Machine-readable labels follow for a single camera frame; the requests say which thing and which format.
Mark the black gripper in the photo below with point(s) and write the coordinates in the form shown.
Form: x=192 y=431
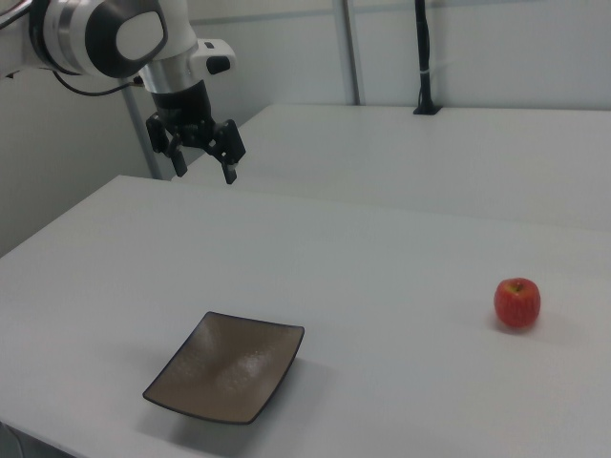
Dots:
x=183 y=105

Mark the black camera stand pole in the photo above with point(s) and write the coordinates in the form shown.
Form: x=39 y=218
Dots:
x=424 y=47

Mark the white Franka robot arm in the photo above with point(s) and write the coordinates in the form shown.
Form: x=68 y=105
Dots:
x=95 y=38

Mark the brown square ceramic plate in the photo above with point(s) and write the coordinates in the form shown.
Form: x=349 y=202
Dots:
x=224 y=367

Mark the red apple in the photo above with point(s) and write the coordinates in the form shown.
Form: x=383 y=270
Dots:
x=517 y=305

